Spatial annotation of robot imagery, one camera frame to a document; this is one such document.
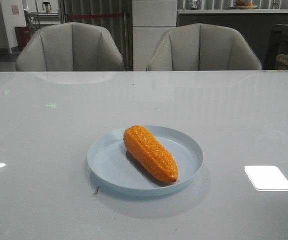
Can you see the orange toy corn cob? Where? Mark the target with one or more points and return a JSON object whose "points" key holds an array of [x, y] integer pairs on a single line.
{"points": [[151, 154]]}

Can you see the light blue round plate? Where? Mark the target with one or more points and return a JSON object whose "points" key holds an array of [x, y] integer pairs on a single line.
{"points": [[118, 170]]}

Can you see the right beige upholstered chair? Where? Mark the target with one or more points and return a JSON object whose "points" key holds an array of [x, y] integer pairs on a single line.
{"points": [[202, 47]]}

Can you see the beige upholstered chair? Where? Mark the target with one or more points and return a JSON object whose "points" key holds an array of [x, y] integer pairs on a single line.
{"points": [[202, 47], [70, 47]]}

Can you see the white cabinet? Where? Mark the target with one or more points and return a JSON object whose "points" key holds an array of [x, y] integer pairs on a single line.
{"points": [[150, 19]]}

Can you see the left beige upholstered chair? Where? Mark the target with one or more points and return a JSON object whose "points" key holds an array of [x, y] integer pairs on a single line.
{"points": [[70, 47]]}

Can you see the red barrier belt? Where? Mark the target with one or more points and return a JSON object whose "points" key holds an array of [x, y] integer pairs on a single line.
{"points": [[101, 16]]}

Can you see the red bin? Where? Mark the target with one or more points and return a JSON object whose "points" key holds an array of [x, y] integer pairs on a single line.
{"points": [[22, 36]]}

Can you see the dark grey counter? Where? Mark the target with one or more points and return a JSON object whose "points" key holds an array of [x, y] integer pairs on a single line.
{"points": [[254, 24]]}

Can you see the fruit bowl on counter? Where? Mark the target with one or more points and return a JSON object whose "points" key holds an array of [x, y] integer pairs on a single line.
{"points": [[245, 5]]}

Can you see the metal barrier post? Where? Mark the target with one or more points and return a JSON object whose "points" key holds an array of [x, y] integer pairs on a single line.
{"points": [[126, 42]]}

